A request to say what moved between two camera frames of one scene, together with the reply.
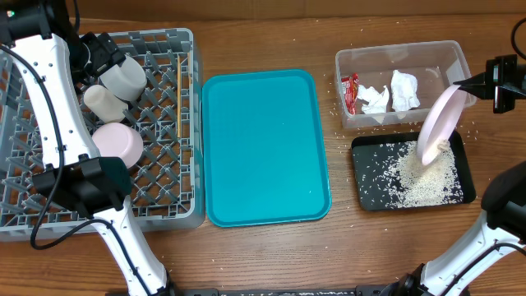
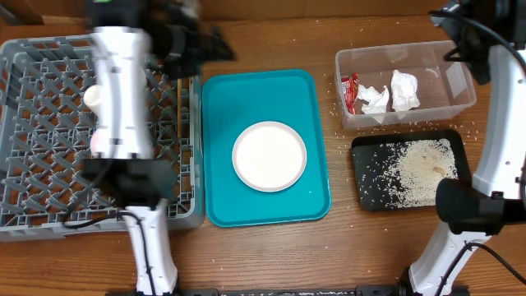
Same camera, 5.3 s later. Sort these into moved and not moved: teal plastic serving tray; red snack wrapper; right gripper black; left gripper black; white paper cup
Moved: right gripper black; left gripper black
Not moved: teal plastic serving tray; white paper cup; red snack wrapper
